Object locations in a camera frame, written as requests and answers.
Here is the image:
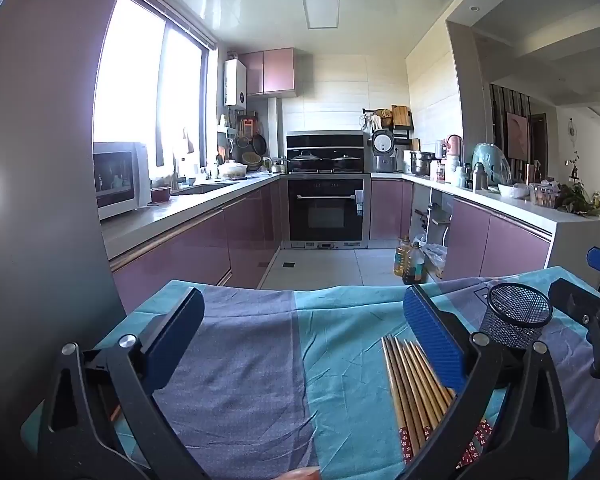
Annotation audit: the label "grey rice cooker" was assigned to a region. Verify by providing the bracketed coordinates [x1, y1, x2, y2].
[371, 130, 398, 173]

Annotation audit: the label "black mesh utensil holder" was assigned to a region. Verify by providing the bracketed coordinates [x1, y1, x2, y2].
[481, 282, 554, 356]

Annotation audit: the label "white wall water heater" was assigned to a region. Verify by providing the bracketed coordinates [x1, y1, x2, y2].
[224, 58, 248, 107]

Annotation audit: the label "white casserole pot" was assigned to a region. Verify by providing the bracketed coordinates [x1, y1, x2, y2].
[219, 160, 248, 180]

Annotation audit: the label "black integrated stove oven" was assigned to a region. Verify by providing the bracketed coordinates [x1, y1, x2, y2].
[286, 130, 372, 250]

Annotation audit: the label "green potted plant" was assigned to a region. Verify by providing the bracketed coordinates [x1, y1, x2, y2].
[555, 182, 598, 217]

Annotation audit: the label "clear food container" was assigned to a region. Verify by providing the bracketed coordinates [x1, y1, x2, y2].
[530, 184, 561, 208]

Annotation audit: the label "ceiling light panel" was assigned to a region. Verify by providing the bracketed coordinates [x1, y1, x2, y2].
[302, 0, 341, 30]

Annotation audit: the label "white kitchen countertop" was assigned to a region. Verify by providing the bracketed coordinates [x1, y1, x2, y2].
[100, 170, 600, 271]

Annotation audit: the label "pink wall cabinet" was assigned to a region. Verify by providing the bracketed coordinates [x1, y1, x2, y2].
[238, 48, 299, 98]

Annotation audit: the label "framed wall picture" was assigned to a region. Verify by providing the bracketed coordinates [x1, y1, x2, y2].
[505, 111, 531, 161]

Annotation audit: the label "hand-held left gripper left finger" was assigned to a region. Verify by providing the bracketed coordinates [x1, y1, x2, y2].
[37, 286, 206, 480]

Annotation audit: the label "teal countertop appliance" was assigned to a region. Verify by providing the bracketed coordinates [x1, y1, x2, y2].
[471, 143, 511, 191]

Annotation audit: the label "pink base cabinets with shelf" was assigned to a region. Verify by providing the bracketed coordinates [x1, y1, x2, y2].
[370, 177, 553, 281]

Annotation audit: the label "white microwave oven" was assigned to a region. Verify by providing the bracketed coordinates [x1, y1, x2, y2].
[92, 141, 152, 221]

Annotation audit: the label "pink base cabinets long run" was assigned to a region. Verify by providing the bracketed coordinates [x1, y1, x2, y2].
[110, 177, 283, 311]

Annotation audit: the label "kitchen window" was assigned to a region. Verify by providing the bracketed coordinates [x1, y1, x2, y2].
[94, 0, 218, 171]

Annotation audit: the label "grey tall panel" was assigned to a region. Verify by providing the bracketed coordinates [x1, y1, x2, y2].
[0, 0, 146, 461]

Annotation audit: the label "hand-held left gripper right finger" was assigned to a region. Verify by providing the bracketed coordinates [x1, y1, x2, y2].
[402, 283, 599, 480]

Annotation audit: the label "steel stock pot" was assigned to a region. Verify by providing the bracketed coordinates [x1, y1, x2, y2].
[410, 150, 436, 176]

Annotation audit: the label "teal and purple tablecloth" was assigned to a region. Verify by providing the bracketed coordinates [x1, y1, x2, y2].
[20, 265, 600, 480]

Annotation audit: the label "bunch of bamboo chopsticks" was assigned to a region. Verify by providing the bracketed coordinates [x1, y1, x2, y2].
[380, 334, 496, 467]

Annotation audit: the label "clear plastic bag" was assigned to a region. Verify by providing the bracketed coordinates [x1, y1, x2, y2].
[422, 242, 449, 279]

